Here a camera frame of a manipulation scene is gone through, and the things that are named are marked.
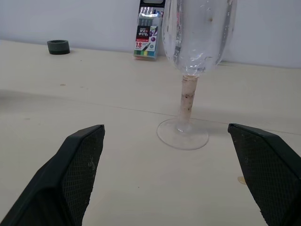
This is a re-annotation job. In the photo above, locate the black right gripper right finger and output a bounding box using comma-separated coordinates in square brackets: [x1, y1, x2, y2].
[227, 123, 301, 226]

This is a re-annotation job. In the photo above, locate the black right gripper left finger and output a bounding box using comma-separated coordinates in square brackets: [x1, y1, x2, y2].
[0, 124, 105, 226]

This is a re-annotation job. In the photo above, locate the clear plastic wine glass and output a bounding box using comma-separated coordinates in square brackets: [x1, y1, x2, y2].
[156, 0, 238, 151]

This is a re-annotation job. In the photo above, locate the dark green tape roll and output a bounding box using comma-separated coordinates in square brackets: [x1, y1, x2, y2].
[47, 40, 71, 56]

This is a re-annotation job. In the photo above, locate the marker pen set box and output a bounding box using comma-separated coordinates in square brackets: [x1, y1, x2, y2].
[133, 0, 165, 62]

